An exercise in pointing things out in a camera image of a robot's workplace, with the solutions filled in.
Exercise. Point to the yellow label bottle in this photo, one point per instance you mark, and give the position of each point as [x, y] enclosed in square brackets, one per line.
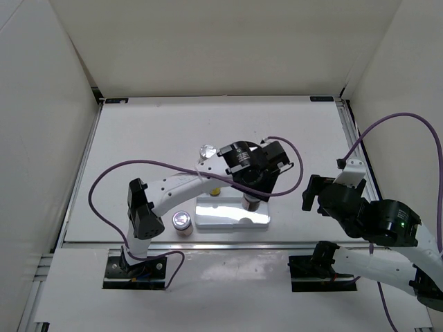
[215, 192]

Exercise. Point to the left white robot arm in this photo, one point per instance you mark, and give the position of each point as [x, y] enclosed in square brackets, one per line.
[148, 202]

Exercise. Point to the white tiered organizer tray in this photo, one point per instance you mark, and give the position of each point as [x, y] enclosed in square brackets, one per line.
[227, 214]

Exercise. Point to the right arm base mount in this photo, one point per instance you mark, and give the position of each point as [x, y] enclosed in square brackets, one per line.
[314, 273]

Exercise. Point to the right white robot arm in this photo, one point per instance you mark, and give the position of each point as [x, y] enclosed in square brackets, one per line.
[386, 223]

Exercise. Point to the tan spice jar red label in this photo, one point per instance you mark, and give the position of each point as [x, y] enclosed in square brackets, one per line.
[182, 223]

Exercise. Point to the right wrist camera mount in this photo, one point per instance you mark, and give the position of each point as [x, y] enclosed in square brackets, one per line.
[352, 172]

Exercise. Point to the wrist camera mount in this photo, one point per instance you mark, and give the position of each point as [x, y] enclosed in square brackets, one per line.
[275, 155]
[352, 172]

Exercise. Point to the dark spice jar red label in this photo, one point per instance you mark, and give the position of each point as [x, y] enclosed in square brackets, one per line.
[250, 203]

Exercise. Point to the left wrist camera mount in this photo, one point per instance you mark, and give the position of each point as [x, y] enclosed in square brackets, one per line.
[275, 155]

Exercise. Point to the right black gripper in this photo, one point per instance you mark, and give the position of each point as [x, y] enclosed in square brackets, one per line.
[315, 182]

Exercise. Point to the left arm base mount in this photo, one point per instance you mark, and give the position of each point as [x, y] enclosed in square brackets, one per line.
[144, 276]

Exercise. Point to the blue label bead jar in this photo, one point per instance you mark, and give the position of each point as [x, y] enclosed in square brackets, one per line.
[206, 151]

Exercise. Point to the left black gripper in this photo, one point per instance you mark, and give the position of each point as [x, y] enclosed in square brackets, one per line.
[268, 182]

